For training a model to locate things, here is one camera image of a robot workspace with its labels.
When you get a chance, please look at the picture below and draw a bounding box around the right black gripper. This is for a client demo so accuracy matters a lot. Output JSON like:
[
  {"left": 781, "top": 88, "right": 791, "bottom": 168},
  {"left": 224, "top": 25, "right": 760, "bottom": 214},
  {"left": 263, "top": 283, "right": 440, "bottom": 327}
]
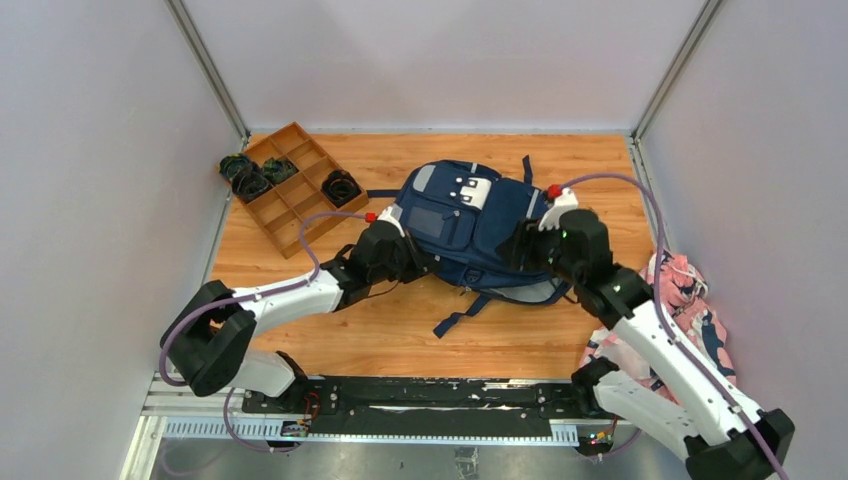
[{"left": 495, "top": 214, "right": 582, "bottom": 284}]

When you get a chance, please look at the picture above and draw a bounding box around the navy blue backpack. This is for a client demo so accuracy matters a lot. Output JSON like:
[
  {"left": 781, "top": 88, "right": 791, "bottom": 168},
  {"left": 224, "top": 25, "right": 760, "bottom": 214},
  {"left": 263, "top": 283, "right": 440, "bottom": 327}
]
[{"left": 367, "top": 157, "right": 571, "bottom": 338}]

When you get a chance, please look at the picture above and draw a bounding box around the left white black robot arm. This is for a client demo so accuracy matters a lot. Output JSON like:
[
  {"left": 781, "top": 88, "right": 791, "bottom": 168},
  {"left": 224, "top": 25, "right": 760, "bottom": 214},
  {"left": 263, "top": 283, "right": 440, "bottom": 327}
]
[{"left": 159, "top": 219, "right": 438, "bottom": 413}]

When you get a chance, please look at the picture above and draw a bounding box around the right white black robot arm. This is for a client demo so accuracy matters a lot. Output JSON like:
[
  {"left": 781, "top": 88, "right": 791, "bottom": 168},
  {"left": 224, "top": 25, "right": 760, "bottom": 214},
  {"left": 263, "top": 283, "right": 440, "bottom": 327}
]
[{"left": 497, "top": 209, "right": 795, "bottom": 479}]

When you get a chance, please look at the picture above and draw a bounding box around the black rolled belt in tray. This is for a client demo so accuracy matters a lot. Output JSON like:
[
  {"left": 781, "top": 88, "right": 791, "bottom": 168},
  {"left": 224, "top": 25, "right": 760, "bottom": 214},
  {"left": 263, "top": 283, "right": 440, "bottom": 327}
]
[{"left": 321, "top": 169, "right": 362, "bottom": 208}]

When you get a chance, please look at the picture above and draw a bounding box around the wooden compartment tray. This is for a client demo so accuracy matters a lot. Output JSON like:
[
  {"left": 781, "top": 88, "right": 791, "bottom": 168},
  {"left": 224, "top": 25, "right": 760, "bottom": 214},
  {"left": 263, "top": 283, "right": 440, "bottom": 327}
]
[{"left": 241, "top": 122, "right": 369, "bottom": 259}]

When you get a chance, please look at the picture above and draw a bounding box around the green rolled band in tray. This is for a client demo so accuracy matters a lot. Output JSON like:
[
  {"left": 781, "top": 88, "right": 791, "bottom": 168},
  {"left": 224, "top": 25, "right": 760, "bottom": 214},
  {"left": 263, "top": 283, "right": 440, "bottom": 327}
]
[{"left": 262, "top": 157, "right": 299, "bottom": 186}]

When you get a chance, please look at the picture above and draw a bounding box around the pink patterned cloth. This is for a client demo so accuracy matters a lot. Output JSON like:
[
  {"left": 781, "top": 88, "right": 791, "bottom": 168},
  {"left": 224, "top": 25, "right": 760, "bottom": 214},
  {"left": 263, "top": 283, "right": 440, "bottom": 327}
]
[{"left": 578, "top": 251, "right": 737, "bottom": 402}]

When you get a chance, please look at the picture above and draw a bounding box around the black rolled band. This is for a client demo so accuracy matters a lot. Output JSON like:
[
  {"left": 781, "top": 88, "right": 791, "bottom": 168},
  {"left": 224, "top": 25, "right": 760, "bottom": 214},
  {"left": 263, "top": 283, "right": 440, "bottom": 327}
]
[{"left": 231, "top": 163, "right": 272, "bottom": 203}]

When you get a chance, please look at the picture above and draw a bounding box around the dark green rolled band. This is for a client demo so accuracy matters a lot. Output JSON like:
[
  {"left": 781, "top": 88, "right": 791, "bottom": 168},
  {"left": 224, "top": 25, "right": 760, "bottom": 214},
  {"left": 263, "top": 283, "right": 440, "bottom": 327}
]
[{"left": 218, "top": 153, "right": 252, "bottom": 182}]

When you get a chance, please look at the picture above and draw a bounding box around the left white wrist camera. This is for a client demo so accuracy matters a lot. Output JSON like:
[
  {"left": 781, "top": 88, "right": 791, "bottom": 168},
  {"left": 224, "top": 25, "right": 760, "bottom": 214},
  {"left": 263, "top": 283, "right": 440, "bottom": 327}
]
[{"left": 377, "top": 203, "right": 406, "bottom": 237}]

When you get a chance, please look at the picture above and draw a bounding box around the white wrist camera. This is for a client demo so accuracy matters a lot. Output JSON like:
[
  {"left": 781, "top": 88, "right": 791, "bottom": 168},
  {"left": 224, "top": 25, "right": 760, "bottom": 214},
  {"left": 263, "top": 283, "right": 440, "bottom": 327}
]
[
  {"left": 537, "top": 184, "right": 579, "bottom": 232},
  {"left": 377, "top": 203, "right": 406, "bottom": 237}
]

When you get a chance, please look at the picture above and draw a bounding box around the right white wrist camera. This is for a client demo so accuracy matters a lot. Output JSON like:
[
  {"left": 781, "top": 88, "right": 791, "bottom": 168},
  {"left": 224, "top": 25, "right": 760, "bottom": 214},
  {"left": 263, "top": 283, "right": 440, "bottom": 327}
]
[{"left": 537, "top": 184, "right": 579, "bottom": 232}]

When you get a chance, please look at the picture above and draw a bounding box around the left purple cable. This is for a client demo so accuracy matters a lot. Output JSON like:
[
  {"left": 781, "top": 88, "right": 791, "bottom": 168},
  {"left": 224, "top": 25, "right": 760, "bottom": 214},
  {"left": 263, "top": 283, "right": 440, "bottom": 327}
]
[{"left": 157, "top": 211, "right": 378, "bottom": 456}]

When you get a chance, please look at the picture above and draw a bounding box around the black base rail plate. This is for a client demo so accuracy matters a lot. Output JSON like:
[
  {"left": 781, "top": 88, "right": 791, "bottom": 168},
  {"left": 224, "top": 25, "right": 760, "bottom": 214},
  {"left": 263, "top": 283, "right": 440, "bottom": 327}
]
[{"left": 236, "top": 376, "right": 612, "bottom": 439}]

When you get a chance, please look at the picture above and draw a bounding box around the aluminium slotted rail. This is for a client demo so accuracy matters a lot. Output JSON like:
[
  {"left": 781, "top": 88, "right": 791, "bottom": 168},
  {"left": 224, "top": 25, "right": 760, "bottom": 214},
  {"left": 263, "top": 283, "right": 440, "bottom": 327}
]
[{"left": 142, "top": 376, "right": 587, "bottom": 446}]

